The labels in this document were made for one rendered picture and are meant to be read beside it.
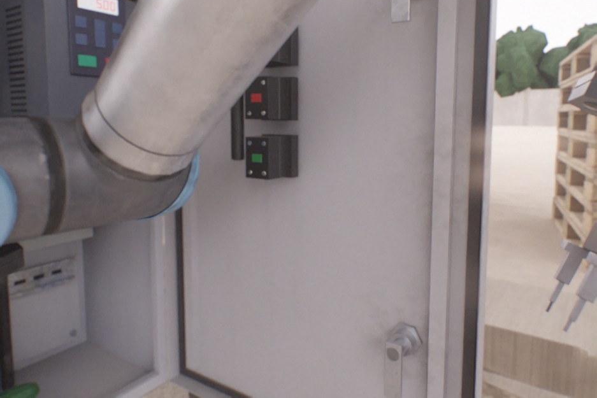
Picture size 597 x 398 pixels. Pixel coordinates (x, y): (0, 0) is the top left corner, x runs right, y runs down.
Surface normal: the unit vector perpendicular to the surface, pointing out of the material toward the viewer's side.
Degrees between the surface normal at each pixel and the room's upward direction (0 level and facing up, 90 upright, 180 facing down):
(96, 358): 0
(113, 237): 90
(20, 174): 78
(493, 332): 90
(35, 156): 65
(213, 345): 90
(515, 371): 89
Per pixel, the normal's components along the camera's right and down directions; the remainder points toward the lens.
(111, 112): -0.51, 0.31
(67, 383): 0.00, -1.00
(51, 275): 0.82, 0.05
